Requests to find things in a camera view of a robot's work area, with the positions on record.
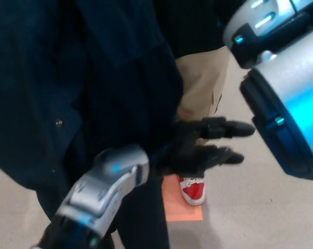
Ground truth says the orange floor tape marker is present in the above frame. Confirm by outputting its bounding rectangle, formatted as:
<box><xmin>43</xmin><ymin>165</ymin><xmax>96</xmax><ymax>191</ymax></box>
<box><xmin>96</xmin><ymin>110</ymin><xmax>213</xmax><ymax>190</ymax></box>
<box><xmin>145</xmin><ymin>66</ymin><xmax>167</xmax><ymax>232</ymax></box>
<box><xmin>162</xmin><ymin>176</ymin><xmax>204</xmax><ymax>222</ymax></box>

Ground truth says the dark teal coat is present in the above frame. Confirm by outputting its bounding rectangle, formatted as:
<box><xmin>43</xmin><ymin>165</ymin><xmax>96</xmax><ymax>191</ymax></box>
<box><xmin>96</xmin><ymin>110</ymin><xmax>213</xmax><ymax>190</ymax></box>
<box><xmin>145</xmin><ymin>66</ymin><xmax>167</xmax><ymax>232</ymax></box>
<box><xmin>0</xmin><ymin>0</ymin><xmax>185</xmax><ymax>249</ymax></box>

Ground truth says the black shirt with white print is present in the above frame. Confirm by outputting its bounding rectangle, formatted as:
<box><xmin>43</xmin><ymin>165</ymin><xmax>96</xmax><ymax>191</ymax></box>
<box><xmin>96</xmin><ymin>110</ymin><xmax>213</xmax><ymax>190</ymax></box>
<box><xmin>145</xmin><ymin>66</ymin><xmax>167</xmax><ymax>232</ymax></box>
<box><xmin>169</xmin><ymin>0</ymin><xmax>233</xmax><ymax>59</ymax></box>

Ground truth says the red and white sneaker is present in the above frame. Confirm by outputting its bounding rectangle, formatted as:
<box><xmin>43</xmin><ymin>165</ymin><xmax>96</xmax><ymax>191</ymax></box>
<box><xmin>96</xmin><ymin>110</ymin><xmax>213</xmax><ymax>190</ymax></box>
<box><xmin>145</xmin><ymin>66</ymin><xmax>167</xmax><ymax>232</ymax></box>
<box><xmin>178</xmin><ymin>174</ymin><xmax>207</xmax><ymax>206</ymax></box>

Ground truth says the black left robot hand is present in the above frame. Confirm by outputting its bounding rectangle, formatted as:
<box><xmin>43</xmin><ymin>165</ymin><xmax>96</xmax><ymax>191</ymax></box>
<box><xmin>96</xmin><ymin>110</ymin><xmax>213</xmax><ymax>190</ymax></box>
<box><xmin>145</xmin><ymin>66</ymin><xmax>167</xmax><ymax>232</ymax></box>
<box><xmin>148</xmin><ymin>116</ymin><xmax>256</xmax><ymax>179</ymax></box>

